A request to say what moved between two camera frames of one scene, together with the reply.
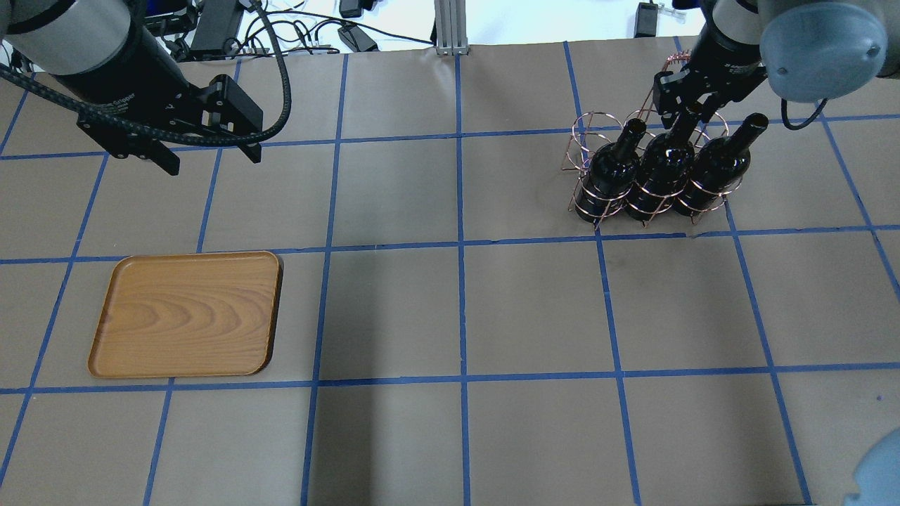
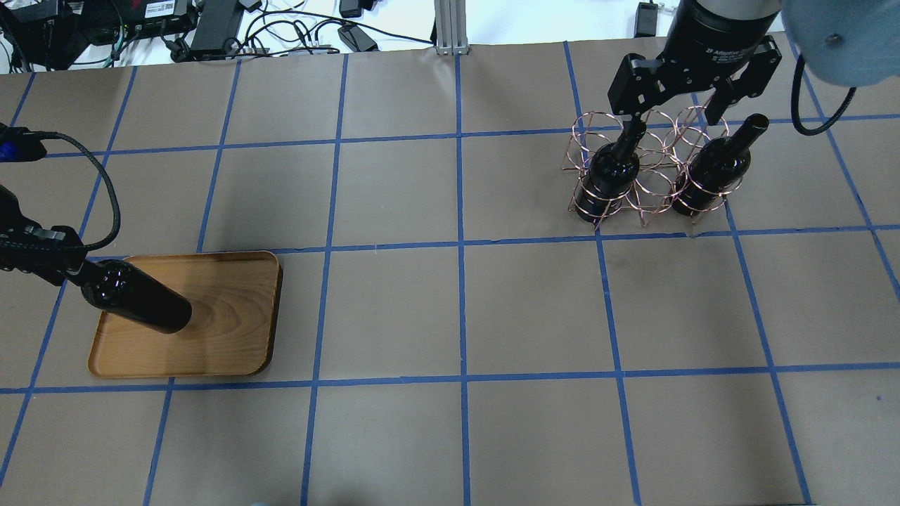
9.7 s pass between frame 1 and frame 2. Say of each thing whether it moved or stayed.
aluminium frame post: stayed
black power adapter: stayed
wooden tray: stayed
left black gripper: moved
